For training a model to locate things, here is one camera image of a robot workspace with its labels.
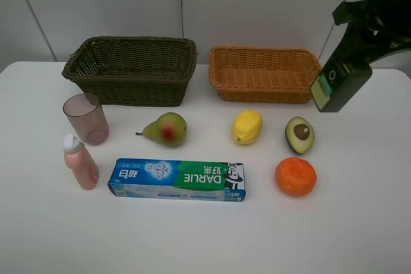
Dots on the orange wicker basket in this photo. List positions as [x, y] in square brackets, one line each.
[262, 75]

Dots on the yellow lemon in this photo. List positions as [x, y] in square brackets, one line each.
[246, 127]

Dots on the pink bottle white cap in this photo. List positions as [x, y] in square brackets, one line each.
[80, 162]

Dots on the blue Darlie toothpaste box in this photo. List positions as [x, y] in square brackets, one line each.
[178, 180]

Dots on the black rectangular bottle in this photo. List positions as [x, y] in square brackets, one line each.
[343, 75]

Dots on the green red pear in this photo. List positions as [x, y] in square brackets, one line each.
[169, 130]

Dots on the dark brown wicker basket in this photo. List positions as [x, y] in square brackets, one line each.
[134, 71]

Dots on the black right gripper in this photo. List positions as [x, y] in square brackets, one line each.
[375, 29]

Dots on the translucent pink plastic cup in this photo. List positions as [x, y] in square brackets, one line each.
[85, 113]

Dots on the orange mandarin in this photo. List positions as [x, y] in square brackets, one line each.
[295, 177]

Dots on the halved avocado with pit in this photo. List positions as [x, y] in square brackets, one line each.
[299, 135]

